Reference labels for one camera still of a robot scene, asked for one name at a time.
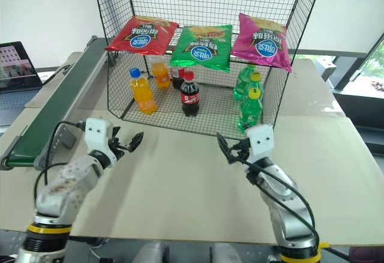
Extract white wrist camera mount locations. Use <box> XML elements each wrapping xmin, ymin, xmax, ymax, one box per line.
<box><xmin>84</xmin><ymin>118</ymin><xmax>115</xmax><ymax>162</ymax></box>
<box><xmin>247</xmin><ymin>124</ymin><xmax>275</xmax><ymax>164</ymax></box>

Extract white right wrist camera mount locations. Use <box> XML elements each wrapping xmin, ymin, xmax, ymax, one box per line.
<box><xmin>247</xmin><ymin>124</ymin><xmax>275</xmax><ymax>164</ymax></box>

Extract magenta chip bag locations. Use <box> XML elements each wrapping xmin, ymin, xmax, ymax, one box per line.
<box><xmin>230</xmin><ymin>13</ymin><xmax>293</xmax><ymax>73</ymax></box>

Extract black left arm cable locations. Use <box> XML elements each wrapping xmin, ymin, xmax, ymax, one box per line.
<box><xmin>34</xmin><ymin>119</ymin><xmax>87</xmax><ymax>192</ymax></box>

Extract red chip bag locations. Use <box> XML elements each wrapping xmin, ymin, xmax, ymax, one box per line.
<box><xmin>104</xmin><ymin>16</ymin><xmax>180</xmax><ymax>56</ymax></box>

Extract green conveyor belt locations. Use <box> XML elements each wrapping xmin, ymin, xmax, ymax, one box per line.
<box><xmin>0</xmin><ymin>35</ymin><xmax>109</xmax><ymax>171</ymax></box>

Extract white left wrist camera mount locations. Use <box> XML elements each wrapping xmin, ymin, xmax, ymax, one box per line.
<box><xmin>84</xmin><ymin>118</ymin><xmax>115</xmax><ymax>162</ymax></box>

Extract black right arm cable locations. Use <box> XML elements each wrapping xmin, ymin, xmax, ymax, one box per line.
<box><xmin>239</xmin><ymin>157</ymin><xmax>320</xmax><ymax>247</ymax></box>

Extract orange soda bottle blue cap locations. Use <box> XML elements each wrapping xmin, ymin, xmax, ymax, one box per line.
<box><xmin>128</xmin><ymin>67</ymin><xmax>159</xmax><ymax>115</ymax></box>

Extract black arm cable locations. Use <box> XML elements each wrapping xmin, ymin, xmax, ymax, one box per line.
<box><xmin>239</xmin><ymin>157</ymin><xmax>320</xmax><ymax>247</ymax></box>
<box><xmin>34</xmin><ymin>119</ymin><xmax>87</xmax><ymax>192</ymax></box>

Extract cola bottle red cap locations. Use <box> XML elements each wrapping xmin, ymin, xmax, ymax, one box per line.
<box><xmin>170</xmin><ymin>67</ymin><xmax>187</xmax><ymax>90</ymax></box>
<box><xmin>179</xmin><ymin>71</ymin><xmax>200</xmax><ymax>117</ymax></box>

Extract green chip bag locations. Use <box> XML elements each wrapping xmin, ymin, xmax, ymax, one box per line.
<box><xmin>169</xmin><ymin>24</ymin><xmax>233</xmax><ymax>74</ymax></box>

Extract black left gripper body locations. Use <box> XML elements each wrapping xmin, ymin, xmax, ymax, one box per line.
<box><xmin>109</xmin><ymin>136</ymin><xmax>125</xmax><ymax>160</ymax></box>

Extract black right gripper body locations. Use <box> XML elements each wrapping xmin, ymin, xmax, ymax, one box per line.
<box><xmin>235</xmin><ymin>142</ymin><xmax>252</xmax><ymax>162</ymax></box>

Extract open laptop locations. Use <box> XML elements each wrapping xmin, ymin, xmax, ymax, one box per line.
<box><xmin>0</xmin><ymin>41</ymin><xmax>44</xmax><ymax>127</ymax></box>

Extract black laptop cable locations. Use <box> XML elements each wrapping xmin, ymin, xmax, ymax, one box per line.
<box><xmin>41</xmin><ymin>64</ymin><xmax>71</xmax><ymax>87</ymax></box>

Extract grey rounded shape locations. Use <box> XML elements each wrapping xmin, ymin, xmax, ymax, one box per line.
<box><xmin>135</xmin><ymin>241</ymin><xmax>170</xmax><ymax>263</ymax></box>

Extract black wire mesh rack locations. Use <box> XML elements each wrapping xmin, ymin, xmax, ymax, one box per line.
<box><xmin>92</xmin><ymin>0</ymin><xmax>324</xmax><ymax>142</ymax></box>

